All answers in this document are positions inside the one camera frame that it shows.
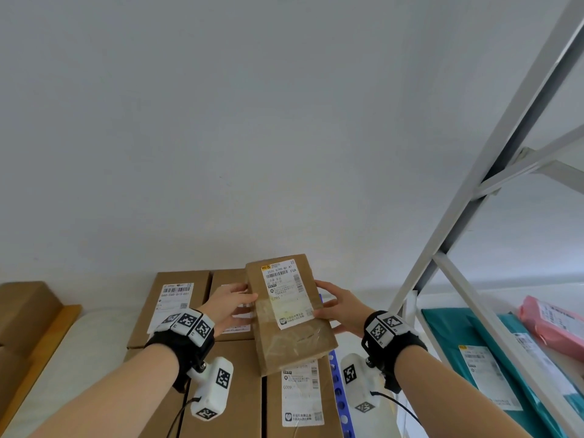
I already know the person's right hand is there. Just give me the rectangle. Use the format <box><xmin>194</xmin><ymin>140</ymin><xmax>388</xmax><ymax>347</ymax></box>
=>
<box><xmin>312</xmin><ymin>280</ymin><xmax>376</xmax><ymax>338</ymax></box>

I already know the orange wooden table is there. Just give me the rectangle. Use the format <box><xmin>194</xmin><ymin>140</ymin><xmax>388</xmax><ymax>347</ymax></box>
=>
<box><xmin>0</xmin><ymin>304</ymin><xmax>83</xmax><ymax>429</ymax></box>

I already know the black camera cable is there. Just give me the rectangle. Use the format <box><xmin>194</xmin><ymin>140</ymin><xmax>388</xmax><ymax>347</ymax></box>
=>
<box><xmin>370</xmin><ymin>391</ymin><xmax>425</xmax><ymax>427</ymax></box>
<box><xmin>165</xmin><ymin>396</ymin><xmax>201</xmax><ymax>438</ymax></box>

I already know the grey metal shelf rack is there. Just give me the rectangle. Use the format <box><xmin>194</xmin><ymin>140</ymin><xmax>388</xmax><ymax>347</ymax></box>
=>
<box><xmin>388</xmin><ymin>0</ymin><xmax>584</xmax><ymax>438</ymax></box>

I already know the blue perforated plastic pallet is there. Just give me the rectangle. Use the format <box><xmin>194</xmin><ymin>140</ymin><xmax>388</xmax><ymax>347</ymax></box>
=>
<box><xmin>319</xmin><ymin>294</ymin><xmax>355</xmax><ymax>438</ymax></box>

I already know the plain brown parcel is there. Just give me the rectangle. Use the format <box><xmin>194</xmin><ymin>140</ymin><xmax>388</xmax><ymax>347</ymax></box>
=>
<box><xmin>123</xmin><ymin>349</ymin><xmax>188</xmax><ymax>438</ymax></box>

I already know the pink mailer bag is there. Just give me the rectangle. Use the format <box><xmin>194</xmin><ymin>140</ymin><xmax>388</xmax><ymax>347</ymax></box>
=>
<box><xmin>518</xmin><ymin>295</ymin><xmax>584</xmax><ymax>356</ymax></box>

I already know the taped labelled brown parcel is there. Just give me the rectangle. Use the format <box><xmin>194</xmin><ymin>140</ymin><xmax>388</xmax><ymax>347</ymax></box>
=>
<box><xmin>245</xmin><ymin>254</ymin><xmax>339</xmax><ymax>378</ymax></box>

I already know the pile of brown cardboard parcels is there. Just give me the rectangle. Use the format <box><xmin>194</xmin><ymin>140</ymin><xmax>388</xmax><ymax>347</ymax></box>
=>
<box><xmin>0</xmin><ymin>281</ymin><xmax>64</xmax><ymax>415</ymax></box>

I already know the teal mailer bag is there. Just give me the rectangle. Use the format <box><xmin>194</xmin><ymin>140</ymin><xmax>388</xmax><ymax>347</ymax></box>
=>
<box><xmin>422</xmin><ymin>307</ymin><xmax>562</xmax><ymax>438</ymax></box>
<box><xmin>470</xmin><ymin>312</ymin><xmax>584</xmax><ymax>429</ymax></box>

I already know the person's left hand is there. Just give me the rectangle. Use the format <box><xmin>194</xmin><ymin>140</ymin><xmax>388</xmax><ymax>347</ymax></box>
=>
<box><xmin>197</xmin><ymin>282</ymin><xmax>259</xmax><ymax>337</ymax></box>

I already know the white low table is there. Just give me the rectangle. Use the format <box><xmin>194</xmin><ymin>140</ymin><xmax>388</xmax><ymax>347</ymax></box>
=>
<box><xmin>2</xmin><ymin>307</ymin><xmax>411</xmax><ymax>438</ymax></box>

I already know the black wristband with marker tags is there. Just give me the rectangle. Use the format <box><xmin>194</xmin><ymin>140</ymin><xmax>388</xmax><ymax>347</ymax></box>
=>
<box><xmin>361</xmin><ymin>310</ymin><xmax>429</xmax><ymax>394</ymax></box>
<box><xmin>144</xmin><ymin>307</ymin><xmax>216</xmax><ymax>394</ymax></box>

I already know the white marker-tagged wrist camera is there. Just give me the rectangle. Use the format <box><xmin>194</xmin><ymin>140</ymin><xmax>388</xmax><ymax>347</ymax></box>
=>
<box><xmin>339</xmin><ymin>353</ymin><xmax>382</xmax><ymax>415</ymax></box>
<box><xmin>189</xmin><ymin>356</ymin><xmax>234</xmax><ymax>421</ymax></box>

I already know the person's left forearm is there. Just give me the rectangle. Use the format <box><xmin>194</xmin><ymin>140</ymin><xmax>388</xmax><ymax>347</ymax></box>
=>
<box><xmin>27</xmin><ymin>344</ymin><xmax>181</xmax><ymax>438</ymax></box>

